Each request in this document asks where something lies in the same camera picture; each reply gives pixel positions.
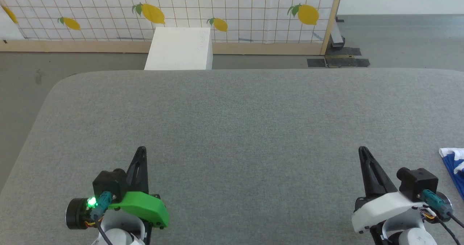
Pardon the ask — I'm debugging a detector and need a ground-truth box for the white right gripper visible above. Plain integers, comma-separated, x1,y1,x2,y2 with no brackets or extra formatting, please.
351,146,429,234

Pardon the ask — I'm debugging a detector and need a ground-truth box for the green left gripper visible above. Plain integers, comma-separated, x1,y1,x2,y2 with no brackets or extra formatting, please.
108,146,170,228

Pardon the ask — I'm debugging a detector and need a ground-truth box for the blue garment with white trim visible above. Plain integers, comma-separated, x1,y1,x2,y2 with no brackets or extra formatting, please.
438,148,464,201

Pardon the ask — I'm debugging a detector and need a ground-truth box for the grey fabric sofa seat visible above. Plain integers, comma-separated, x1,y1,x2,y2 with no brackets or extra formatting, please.
0,68,464,245

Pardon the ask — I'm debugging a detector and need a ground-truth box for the black floor tape patch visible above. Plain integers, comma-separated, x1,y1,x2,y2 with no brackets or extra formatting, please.
307,47,370,68

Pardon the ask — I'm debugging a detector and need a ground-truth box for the white box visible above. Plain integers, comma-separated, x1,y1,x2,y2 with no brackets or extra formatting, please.
144,26,214,71

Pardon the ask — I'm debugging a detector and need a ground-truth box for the grey metal partition foot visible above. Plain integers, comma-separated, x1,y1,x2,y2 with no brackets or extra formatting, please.
327,17,345,50

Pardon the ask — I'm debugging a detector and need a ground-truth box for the lemon print wood-framed partition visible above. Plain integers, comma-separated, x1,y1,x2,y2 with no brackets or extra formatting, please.
0,0,345,56

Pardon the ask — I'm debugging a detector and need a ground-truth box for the left arm cable teal plug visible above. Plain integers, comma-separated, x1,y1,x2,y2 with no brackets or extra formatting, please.
88,191,113,245

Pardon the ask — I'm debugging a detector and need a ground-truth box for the arm cable teal plug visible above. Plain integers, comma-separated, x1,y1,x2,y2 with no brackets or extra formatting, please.
88,191,113,245
420,189,464,245

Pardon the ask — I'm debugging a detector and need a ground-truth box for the right arm cable teal plug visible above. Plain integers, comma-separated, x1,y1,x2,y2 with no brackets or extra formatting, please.
420,189,464,245

